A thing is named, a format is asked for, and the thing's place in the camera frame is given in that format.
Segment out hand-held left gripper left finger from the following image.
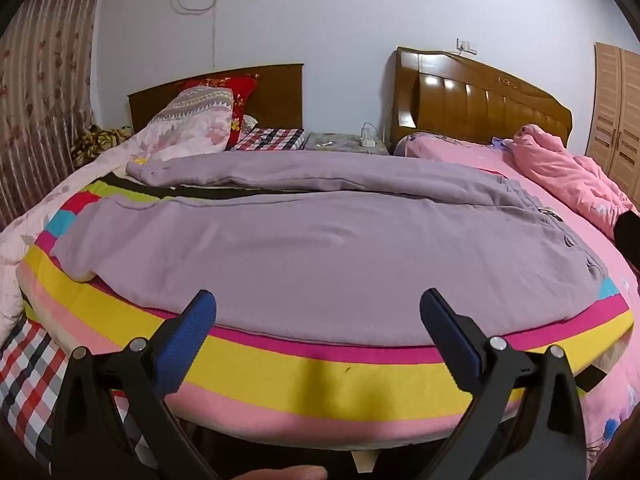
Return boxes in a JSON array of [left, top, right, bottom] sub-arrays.
[[51, 289, 221, 480]]

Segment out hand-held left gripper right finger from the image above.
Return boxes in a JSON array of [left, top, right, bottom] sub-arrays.
[[419, 287, 587, 480]]

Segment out purple pants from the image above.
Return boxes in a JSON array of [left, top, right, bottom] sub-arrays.
[[50, 151, 608, 347]]

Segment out person's left hand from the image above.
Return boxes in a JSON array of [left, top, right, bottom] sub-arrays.
[[234, 465, 329, 480]]

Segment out colourful striped blanket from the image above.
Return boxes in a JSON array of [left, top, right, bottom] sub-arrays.
[[15, 172, 636, 448]]

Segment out plaid bed sheet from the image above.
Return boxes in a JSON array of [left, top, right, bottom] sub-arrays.
[[0, 127, 306, 468]]

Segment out pink floral quilt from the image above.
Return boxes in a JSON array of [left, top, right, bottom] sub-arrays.
[[0, 86, 236, 341]]

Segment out brown yellow patterned blanket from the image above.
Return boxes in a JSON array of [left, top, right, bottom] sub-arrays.
[[70, 125, 133, 166]]

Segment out nightstand with floral cover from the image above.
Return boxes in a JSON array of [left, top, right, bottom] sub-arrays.
[[304, 131, 388, 157]]

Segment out carved glossy wooden headboard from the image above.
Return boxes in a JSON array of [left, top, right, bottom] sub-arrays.
[[384, 46, 573, 156]]

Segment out red floral pillow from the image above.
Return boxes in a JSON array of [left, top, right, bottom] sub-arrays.
[[177, 74, 260, 151]]

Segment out plain wooden headboard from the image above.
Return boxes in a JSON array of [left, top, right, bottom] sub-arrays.
[[127, 63, 305, 133]]

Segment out light wooden wardrobe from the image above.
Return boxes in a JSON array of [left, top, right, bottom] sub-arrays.
[[585, 41, 640, 191]]

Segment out floral striped curtain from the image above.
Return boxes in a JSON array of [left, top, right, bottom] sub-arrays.
[[0, 0, 108, 233]]

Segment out hanging wall cable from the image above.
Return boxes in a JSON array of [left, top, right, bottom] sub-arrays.
[[170, 0, 223, 68]]

